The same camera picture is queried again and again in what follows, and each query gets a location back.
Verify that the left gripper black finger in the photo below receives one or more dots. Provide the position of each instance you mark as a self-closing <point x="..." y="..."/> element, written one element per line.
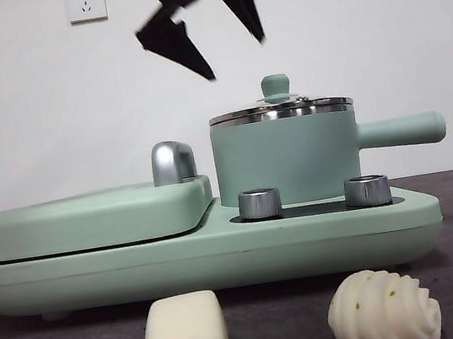
<point x="244" y="0"/>
<point x="173" y="43"/>

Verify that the white rectangular steamed bun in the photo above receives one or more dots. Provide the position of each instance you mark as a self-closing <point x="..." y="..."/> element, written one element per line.
<point x="185" y="337"/>

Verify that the white twisted steamed bun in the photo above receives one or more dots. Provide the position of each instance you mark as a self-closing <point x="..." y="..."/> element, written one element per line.
<point x="380" y="313"/>

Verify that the silver control knob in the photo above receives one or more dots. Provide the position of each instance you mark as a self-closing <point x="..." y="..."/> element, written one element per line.
<point x="259" y="205"/>
<point x="367" y="192"/>

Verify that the glass pot lid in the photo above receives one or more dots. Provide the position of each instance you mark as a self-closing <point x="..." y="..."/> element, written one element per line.
<point x="275" y="85"/>

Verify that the green breakfast maker base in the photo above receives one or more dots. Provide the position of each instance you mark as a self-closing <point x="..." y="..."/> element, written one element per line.
<point x="206" y="262"/>

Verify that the white wall socket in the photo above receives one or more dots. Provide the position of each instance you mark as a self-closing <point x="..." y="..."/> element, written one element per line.
<point x="85" y="3"/>

